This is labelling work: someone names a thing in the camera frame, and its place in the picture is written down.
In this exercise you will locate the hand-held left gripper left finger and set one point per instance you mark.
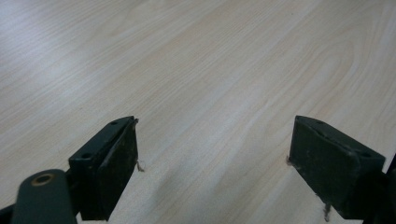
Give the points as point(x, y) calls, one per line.
point(106, 168)

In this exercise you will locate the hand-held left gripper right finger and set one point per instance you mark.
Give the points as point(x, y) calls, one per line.
point(330, 168)

